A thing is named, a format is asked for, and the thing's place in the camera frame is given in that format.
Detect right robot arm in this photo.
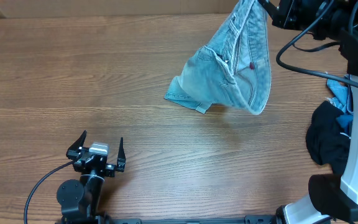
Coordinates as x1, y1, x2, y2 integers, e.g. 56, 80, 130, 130
259, 0, 358, 223

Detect blue denim garment pile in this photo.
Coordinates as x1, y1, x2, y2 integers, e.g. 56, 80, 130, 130
326, 80, 353, 114

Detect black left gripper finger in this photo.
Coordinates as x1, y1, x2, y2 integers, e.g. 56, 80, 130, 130
68, 130, 87, 152
117, 137, 126, 162

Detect black garment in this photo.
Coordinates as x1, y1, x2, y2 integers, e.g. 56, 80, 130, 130
305, 101, 351, 175

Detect light blue denim shorts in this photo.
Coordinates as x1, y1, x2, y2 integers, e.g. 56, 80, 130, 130
164, 0, 272, 115

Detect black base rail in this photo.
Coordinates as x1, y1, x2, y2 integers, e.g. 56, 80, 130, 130
108, 215, 277, 224

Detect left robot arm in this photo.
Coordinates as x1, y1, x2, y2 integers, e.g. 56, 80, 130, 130
57, 131, 126, 223

